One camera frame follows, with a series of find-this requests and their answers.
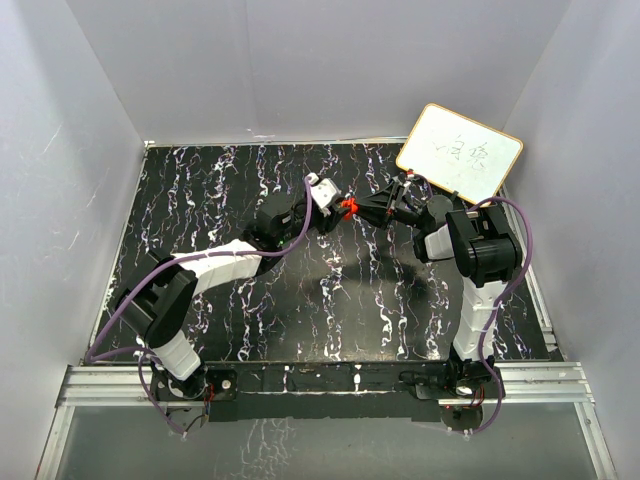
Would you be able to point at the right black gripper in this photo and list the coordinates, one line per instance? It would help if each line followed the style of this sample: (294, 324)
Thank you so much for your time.
(374, 208)

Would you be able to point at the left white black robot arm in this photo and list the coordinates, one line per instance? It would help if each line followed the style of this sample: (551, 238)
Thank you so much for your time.
(156, 298)

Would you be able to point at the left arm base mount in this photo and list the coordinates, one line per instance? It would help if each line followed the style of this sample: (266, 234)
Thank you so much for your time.
(207, 385)

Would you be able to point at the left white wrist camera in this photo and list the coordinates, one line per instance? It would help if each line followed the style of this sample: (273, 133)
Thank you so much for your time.
(324, 193)

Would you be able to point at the small whiteboard yellow frame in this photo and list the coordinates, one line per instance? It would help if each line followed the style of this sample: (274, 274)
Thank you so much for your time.
(457, 154)

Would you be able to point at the red earbud charging case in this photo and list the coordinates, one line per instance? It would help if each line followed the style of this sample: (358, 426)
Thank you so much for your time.
(350, 206)

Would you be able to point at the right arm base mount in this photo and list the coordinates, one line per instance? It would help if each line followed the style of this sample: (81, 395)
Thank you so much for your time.
(438, 384)

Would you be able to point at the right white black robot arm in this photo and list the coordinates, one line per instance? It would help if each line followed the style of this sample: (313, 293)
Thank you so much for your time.
(487, 253)

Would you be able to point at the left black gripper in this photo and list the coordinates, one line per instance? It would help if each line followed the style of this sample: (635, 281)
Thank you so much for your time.
(329, 218)

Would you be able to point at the aluminium front rail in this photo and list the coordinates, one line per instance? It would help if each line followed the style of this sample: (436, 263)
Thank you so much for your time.
(522, 383)

